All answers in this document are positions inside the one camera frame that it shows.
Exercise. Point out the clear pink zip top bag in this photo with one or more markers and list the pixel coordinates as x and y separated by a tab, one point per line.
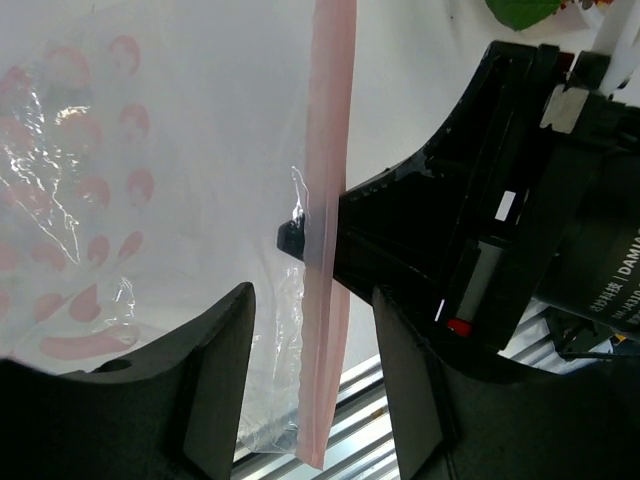
149	152

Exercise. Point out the large green leaf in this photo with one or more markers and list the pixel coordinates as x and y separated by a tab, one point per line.
519	15

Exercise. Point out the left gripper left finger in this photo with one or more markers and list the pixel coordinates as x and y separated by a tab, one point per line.
169	410

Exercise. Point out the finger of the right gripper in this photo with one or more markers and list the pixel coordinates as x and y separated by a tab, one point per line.
291	238

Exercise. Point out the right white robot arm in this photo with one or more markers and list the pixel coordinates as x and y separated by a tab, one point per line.
612	45

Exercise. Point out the aluminium mounting rail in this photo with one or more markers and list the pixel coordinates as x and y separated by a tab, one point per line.
361	442

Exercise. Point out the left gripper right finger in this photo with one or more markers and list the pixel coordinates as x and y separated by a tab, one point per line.
460	412

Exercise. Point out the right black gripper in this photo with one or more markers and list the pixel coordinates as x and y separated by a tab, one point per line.
529	190

